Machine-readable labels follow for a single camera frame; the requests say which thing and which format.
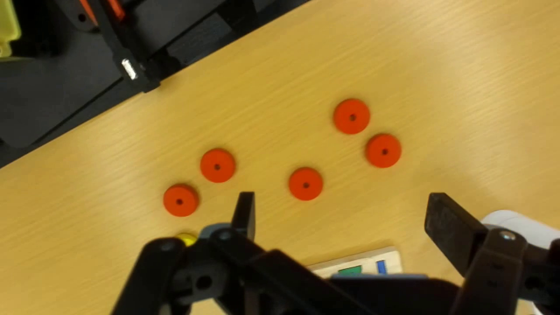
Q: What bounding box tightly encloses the black and red tool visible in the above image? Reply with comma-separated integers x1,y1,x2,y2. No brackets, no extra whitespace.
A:
76,0,165,94

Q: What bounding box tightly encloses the white paper cup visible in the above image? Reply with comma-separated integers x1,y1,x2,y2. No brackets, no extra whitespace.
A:
478,208,557,252

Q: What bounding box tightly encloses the round orange wooden block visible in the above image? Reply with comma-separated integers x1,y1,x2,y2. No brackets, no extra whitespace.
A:
288,166,326,203
198,147,239,185
365,131,405,169
162,182,202,218
333,96,373,136

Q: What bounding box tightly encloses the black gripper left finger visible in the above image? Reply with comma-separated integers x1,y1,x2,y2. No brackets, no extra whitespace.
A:
111,190,375,315

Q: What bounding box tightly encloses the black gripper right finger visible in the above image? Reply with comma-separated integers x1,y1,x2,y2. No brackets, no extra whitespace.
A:
424,190,560,315

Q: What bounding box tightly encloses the wooden number puzzle board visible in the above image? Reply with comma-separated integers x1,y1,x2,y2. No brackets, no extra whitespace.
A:
309,245,407,280

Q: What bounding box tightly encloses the yellow emergency stop button box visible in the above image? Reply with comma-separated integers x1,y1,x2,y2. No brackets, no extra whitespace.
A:
0,0,23,59

